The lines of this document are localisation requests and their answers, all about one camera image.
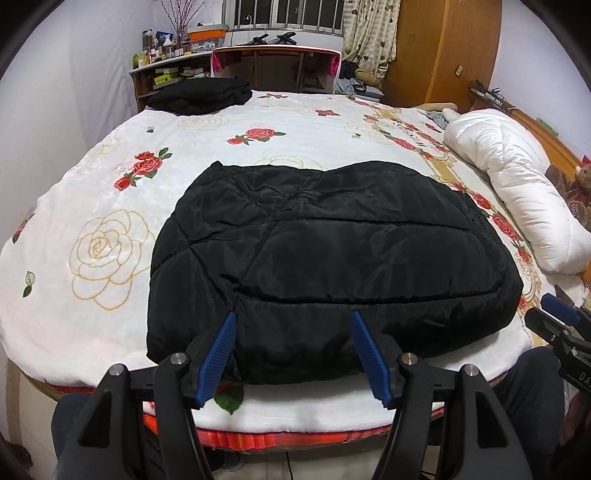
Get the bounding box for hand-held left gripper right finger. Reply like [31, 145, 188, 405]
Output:
[348, 310, 534, 480]

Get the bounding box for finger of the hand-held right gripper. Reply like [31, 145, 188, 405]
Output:
[540, 284, 585, 326]
[524, 307, 571, 347]

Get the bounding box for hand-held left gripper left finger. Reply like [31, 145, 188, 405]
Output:
[53, 311, 238, 480]

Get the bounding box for black hooded puffer jacket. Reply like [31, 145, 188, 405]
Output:
[145, 160, 525, 385]

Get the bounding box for pile of clothes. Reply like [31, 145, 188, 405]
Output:
[335, 62, 386, 102]

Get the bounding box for person's right leg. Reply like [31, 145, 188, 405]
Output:
[427, 346, 568, 476]

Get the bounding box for bed with red striped edge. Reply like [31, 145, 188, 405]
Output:
[9, 360, 527, 450]

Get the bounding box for brown teddy bear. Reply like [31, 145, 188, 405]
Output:
[545, 161, 591, 217]

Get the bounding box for white duvet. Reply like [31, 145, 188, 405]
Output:
[443, 108, 591, 275]

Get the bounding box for wooden headboard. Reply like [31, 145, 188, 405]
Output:
[508, 108, 591, 171]

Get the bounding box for white rose-print blanket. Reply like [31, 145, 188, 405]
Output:
[0, 90, 587, 435]

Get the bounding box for black power strip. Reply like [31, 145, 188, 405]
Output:
[468, 79, 518, 112]

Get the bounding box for grey cloth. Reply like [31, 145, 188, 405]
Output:
[425, 110, 455, 130]

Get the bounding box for folded black garment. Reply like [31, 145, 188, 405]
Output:
[147, 78, 253, 115]

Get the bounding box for low wooden shelf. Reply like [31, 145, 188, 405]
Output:
[129, 51, 213, 114]

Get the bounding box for wooden wardrobe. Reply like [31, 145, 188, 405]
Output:
[382, 0, 502, 108]

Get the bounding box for white-edged wooden desk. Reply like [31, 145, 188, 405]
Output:
[211, 45, 342, 95]

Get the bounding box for cluster of bottles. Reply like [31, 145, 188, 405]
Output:
[131, 28, 190, 70]

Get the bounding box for clear box with orange lid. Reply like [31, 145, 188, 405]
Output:
[187, 25, 228, 52]

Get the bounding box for heart-print curtain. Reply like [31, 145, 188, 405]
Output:
[342, 0, 402, 79]

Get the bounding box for pink blossom branches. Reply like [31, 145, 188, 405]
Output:
[159, 0, 206, 44]

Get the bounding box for barred window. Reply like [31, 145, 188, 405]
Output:
[222, 0, 346, 35]

